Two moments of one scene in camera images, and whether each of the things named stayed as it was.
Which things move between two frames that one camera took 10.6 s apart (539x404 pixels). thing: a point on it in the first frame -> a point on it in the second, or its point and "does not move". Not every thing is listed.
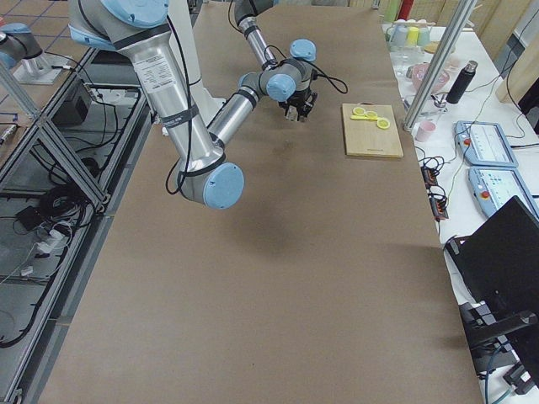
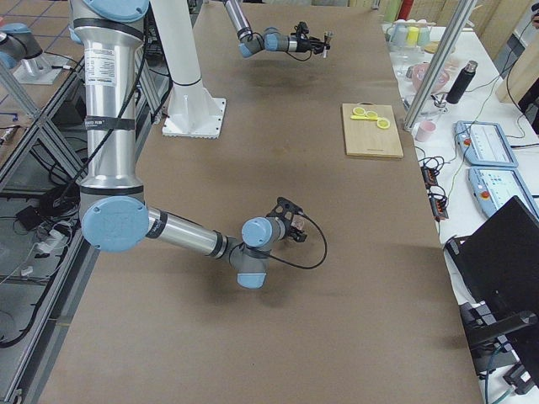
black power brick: x=29 y=217 does not move
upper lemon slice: x=359 y=111 does not move
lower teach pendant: x=495 y=186 does not move
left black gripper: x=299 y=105 -> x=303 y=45
